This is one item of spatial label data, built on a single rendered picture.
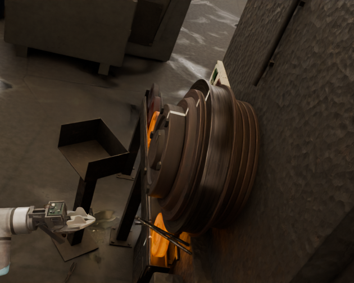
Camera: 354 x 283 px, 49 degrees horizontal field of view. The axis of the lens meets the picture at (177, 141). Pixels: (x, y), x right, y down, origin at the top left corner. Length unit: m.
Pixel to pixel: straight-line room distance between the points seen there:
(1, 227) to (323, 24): 1.13
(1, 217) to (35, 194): 1.06
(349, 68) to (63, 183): 2.04
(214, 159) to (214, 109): 0.13
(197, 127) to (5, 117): 2.15
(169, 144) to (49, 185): 1.59
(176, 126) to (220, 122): 0.13
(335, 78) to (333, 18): 0.15
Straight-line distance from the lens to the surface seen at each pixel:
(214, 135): 0.98
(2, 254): 1.44
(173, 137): 1.04
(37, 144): 2.81
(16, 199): 2.45
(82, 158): 1.85
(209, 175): 0.98
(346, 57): 0.83
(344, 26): 0.87
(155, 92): 2.25
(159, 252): 1.40
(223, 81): 1.41
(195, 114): 1.06
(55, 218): 1.38
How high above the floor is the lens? 1.82
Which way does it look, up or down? 35 degrees down
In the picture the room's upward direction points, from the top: 22 degrees clockwise
